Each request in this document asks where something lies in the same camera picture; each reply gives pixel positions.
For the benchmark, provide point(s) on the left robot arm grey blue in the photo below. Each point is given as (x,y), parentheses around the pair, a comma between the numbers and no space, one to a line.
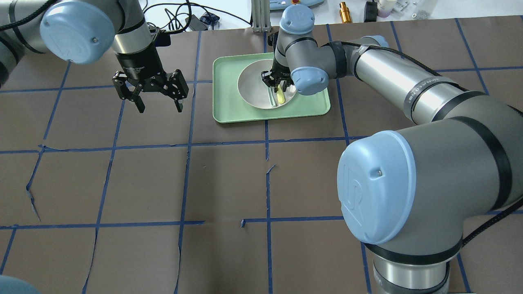
(81,31)

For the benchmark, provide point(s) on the pale green plastic spoon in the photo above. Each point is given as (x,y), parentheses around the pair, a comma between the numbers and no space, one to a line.
(272,99)

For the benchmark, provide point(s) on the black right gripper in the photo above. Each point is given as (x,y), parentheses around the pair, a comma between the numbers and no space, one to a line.
(281,73)

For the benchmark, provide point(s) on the gold metal cylinder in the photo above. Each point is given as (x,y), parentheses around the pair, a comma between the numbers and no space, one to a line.
(345,13)

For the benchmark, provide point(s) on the yellow plastic fork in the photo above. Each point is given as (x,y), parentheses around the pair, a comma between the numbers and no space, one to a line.
(280,95)

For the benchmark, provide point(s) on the black adapter on bench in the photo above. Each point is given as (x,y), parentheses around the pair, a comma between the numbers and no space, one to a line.
(370,11)

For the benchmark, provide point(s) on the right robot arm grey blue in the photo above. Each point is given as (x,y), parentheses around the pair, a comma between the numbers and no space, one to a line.
(413,196)

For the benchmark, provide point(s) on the mint green tray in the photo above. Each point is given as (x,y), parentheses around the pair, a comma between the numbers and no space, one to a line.
(229,107)

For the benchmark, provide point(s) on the aluminium frame post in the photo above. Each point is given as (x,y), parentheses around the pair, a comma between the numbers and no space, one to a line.
(260,13)

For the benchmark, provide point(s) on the white round plate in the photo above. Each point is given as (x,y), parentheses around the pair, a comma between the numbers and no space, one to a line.
(254,91)

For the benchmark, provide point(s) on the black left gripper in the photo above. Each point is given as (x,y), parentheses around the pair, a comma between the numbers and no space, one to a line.
(139,62)

